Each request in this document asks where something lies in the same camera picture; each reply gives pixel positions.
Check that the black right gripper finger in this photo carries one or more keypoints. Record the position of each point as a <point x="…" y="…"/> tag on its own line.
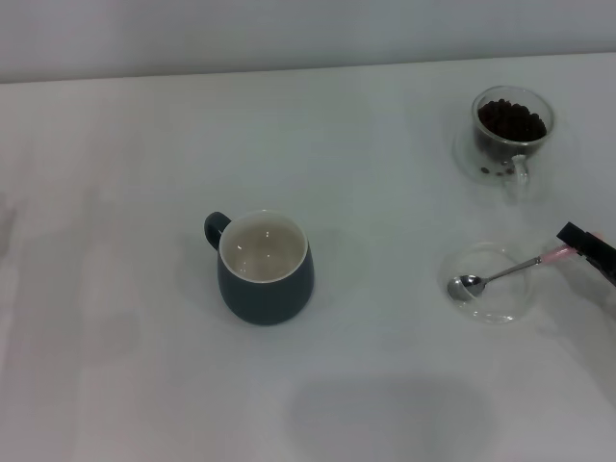
<point x="604" y="269"/>
<point x="572" y="235"/>

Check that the coffee beans pile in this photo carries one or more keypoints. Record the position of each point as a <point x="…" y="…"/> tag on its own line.
<point x="512" y="120"/>

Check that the dark teal ceramic mug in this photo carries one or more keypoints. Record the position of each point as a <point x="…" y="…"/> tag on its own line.
<point x="269" y="303"/>

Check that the empty glass saucer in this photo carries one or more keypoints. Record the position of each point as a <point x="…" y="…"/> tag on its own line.
<point x="505" y="303"/>

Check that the double-wall glass cup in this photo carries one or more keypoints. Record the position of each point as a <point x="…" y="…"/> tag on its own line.
<point x="486" y="144"/>

